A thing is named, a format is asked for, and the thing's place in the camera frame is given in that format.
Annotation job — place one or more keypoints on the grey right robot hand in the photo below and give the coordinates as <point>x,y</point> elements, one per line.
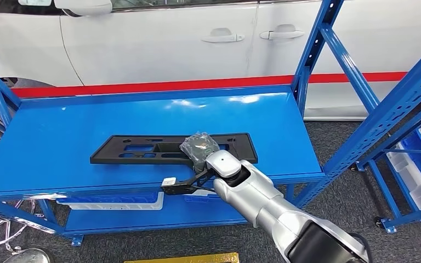
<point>199,147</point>

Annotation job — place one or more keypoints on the black plastic plate frame part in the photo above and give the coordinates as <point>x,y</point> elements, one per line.
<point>105,154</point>

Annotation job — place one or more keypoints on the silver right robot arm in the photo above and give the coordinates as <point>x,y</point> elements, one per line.
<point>268,203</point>

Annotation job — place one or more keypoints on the blue metal shelf rack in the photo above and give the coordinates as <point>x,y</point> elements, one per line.
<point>69,145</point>

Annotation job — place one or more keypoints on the red barrier belt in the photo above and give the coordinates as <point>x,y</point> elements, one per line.
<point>159,86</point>

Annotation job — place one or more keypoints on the white car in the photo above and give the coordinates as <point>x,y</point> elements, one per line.
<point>159,43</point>

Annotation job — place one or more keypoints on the yellow floor tape square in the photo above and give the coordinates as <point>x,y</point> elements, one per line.
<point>181,258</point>

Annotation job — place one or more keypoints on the chrome stanchion with disc base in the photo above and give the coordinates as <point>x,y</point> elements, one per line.
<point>29,256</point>

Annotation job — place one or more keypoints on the blue metal rack on casters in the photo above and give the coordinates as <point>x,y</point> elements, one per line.
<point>395,217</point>

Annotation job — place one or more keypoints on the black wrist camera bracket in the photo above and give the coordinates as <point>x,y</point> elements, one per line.
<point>185,188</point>

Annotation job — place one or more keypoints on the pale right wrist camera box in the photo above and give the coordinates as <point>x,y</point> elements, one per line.
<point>168,182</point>

